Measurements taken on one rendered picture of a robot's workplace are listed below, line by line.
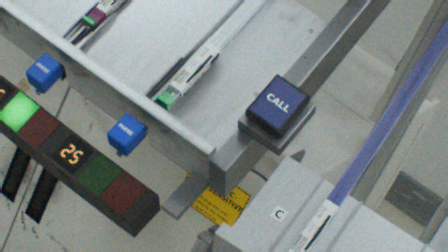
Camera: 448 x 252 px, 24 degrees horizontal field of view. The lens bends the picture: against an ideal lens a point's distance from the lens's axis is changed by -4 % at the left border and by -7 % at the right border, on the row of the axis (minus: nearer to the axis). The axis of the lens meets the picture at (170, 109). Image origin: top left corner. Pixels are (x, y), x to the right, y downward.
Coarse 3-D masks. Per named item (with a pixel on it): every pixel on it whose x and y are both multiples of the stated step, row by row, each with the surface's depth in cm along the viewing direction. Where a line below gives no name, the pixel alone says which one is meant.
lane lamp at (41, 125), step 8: (40, 112) 106; (32, 120) 106; (40, 120) 106; (48, 120) 106; (56, 120) 106; (24, 128) 106; (32, 128) 106; (40, 128) 106; (48, 128) 105; (56, 128) 105; (24, 136) 105; (32, 136) 105; (40, 136) 105; (48, 136) 105; (32, 144) 105; (40, 144) 105
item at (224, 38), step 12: (252, 0) 108; (264, 0) 108; (240, 12) 108; (252, 12) 108; (228, 24) 107; (240, 24) 107; (216, 36) 106; (228, 36) 106; (168, 96) 103; (180, 96) 104; (168, 108) 103
